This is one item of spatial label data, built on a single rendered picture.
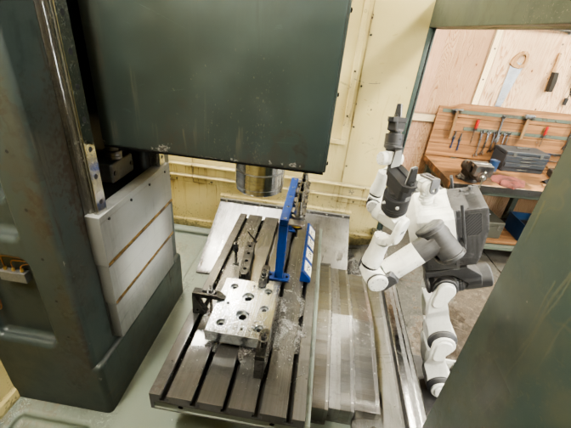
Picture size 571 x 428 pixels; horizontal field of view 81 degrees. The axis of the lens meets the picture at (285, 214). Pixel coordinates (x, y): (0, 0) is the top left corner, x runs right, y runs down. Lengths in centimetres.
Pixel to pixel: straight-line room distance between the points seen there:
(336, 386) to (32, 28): 146
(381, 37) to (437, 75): 184
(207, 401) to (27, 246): 69
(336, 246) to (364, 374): 86
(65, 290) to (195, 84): 69
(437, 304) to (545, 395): 99
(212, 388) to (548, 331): 93
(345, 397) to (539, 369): 84
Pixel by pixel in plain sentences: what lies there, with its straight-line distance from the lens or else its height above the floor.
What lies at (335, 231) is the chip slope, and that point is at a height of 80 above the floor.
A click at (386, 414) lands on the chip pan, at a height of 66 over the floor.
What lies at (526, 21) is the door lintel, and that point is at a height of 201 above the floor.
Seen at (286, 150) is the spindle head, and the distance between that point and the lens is 94.
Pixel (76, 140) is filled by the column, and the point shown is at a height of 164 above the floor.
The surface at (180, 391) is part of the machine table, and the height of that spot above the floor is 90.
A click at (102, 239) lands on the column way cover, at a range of 115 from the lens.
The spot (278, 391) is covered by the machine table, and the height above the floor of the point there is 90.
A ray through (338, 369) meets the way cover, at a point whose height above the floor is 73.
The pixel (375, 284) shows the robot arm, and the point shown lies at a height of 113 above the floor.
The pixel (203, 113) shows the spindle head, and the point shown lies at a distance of 97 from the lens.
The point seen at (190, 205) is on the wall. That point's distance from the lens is 248.
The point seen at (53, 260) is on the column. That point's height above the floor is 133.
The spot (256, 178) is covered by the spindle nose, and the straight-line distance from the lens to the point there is 103.
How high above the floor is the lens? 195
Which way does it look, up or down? 29 degrees down
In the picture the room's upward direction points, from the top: 6 degrees clockwise
